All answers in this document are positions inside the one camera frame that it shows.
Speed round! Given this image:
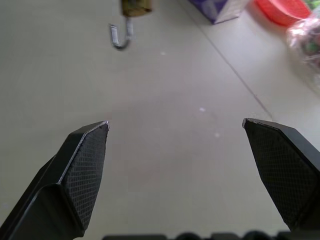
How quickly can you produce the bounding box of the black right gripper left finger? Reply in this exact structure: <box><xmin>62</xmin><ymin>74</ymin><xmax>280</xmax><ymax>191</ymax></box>
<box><xmin>0</xmin><ymin>120</ymin><xmax>111</xmax><ymax>240</ymax></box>

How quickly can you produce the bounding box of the brass padlock with steel shackle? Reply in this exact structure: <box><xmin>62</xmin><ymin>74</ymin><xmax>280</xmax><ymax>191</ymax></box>
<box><xmin>108</xmin><ymin>0</ymin><xmax>153</xmax><ymax>52</ymax></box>

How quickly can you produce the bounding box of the blue and white cardboard box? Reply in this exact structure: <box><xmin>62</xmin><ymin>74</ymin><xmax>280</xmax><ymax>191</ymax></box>
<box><xmin>186</xmin><ymin>0</ymin><xmax>246</xmax><ymax>25</ymax></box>

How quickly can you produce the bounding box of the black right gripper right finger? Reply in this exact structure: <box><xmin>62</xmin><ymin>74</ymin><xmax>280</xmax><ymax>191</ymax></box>
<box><xmin>241</xmin><ymin>118</ymin><xmax>320</xmax><ymax>234</ymax></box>

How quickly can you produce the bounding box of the red plastic basket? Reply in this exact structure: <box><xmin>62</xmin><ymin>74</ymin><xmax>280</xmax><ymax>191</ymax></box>
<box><xmin>252</xmin><ymin>0</ymin><xmax>311</xmax><ymax>26</ymax></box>

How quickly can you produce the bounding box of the clear plastic bag of items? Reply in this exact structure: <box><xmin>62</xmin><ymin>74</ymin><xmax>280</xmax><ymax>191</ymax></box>
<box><xmin>285</xmin><ymin>7</ymin><xmax>320</xmax><ymax>88</ymax></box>

